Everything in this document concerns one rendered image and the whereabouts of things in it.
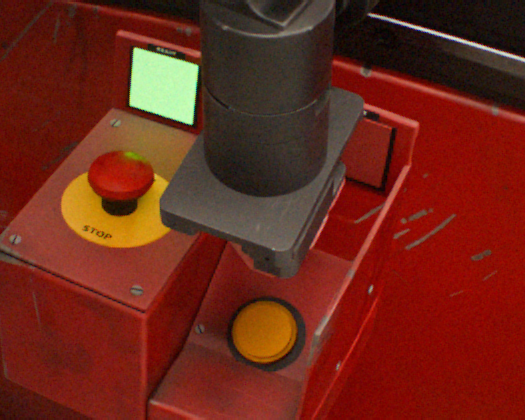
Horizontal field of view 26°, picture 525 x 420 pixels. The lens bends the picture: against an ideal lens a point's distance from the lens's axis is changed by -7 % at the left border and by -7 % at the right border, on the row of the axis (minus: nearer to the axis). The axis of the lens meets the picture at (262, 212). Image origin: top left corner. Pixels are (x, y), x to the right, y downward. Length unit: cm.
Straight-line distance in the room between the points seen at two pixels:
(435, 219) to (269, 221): 40
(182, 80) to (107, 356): 18
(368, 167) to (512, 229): 23
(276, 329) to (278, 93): 24
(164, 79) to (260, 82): 26
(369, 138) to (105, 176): 16
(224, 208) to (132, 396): 19
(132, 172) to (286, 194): 15
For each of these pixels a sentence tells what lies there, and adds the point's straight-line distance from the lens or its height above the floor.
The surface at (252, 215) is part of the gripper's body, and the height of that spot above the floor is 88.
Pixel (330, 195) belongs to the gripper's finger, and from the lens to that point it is 56.
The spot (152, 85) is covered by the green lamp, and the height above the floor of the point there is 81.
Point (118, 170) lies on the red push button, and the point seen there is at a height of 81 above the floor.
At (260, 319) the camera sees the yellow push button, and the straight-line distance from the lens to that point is 70.
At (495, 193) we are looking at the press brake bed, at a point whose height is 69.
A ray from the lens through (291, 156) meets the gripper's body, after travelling 52.
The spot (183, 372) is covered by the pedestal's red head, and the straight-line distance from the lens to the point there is 70.
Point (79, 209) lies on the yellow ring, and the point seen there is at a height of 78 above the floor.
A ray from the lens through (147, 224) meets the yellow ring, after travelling 68.
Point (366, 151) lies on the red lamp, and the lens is 70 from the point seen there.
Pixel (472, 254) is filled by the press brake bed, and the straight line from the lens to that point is 94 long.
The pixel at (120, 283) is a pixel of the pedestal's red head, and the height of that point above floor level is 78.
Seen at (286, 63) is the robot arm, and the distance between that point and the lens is 48.
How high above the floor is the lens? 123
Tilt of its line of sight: 40 degrees down
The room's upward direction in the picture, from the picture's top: 8 degrees clockwise
